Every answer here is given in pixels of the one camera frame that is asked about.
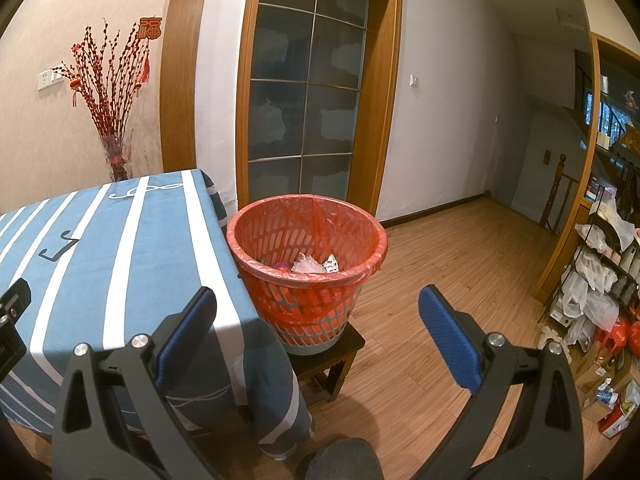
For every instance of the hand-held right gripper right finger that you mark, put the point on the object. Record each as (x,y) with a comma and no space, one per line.
(450,340)

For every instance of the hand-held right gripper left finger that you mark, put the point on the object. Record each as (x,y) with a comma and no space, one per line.
(185,335)

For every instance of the purple wrapper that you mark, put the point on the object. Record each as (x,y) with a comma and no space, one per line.
(281,264)

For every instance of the waste basket with red liner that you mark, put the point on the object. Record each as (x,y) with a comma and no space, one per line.
(310,320)

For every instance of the white printed paper scrap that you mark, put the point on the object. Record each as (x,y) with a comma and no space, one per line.
(331,263)

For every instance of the white tissue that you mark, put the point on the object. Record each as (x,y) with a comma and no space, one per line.
(307,264)

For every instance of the dark wooden stool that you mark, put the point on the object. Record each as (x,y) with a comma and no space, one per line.
(330,365)

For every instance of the blue striped tablecloth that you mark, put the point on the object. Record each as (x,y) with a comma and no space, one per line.
(100,240)

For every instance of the brown cardboard box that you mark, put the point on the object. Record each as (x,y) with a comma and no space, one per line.
(592,375)

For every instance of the pile of white plastic bags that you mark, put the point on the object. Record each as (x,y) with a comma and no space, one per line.
(595,305)

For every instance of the person's grey trouser leg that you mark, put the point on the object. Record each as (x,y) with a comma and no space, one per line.
(345,460)

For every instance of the white spray bottle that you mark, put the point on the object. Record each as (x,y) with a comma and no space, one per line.
(606,392)

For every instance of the red gift bag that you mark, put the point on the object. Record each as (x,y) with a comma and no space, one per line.
(617,335)

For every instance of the wooden stair railing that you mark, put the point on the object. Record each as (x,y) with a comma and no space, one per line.
(554,200)

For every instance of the black metal rack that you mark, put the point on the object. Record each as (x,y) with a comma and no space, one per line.
(622,272)

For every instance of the clear glass vase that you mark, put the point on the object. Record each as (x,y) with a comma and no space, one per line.
(117,155)

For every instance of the frosted glass sliding door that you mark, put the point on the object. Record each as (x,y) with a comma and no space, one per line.
(280,110)

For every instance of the red berry branches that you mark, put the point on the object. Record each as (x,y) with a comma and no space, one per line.
(107,100)

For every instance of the wooden archway trim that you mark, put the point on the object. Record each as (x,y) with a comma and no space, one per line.
(180,85)

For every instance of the wooden partition frame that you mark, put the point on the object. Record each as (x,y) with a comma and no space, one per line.
(560,255)

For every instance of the dark wall plate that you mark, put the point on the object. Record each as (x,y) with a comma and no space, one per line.
(547,156)

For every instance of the white wall socket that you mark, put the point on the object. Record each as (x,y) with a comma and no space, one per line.
(49,80)

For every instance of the wooden door frame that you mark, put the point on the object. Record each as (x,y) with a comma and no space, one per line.
(387,85)

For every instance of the red hanging wall ornament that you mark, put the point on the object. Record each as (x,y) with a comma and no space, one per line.
(150,28)

